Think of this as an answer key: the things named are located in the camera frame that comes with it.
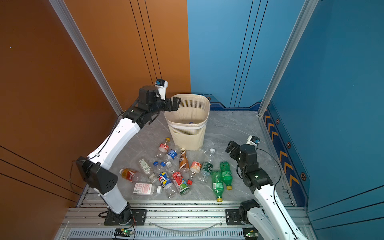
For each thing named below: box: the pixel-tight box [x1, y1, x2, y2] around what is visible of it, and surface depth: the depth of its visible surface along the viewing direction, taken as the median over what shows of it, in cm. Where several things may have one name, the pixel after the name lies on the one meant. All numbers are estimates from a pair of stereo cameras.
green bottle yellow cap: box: [211, 170, 224, 202], surface depth 81 cm
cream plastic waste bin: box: [164, 93, 210, 151], surface depth 93 cm
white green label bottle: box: [138, 158, 158, 183], surface depth 87 cm
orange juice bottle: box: [119, 168, 141, 183], surface depth 83 cm
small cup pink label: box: [189, 161, 202, 174], surface depth 87 cm
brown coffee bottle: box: [179, 148, 190, 173], surface depth 89 cm
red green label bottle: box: [171, 171, 191, 196], surface depth 81 cm
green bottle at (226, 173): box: [219, 161, 233, 187], surface depth 85 cm
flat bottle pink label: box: [132, 182, 163, 196], surface depth 81 cm
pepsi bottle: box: [158, 171, 178, 199], surface depth 82 cm
